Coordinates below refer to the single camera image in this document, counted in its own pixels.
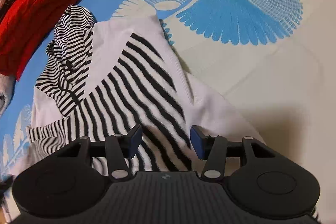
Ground grey white cloth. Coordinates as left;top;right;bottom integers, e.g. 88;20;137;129
0;74;17;121

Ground blue and white printed bedsheet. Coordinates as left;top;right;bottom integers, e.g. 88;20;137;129
0;0;336;224

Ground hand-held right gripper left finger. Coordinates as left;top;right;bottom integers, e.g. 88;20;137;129
54;124;143;182

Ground red knitted garment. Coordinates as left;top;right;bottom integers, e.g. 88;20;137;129
0;0;86;82

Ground black and white striped sweater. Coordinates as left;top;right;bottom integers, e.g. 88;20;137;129
26;4;263;178

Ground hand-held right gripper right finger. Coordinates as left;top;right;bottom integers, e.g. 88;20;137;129
190;125;279;179

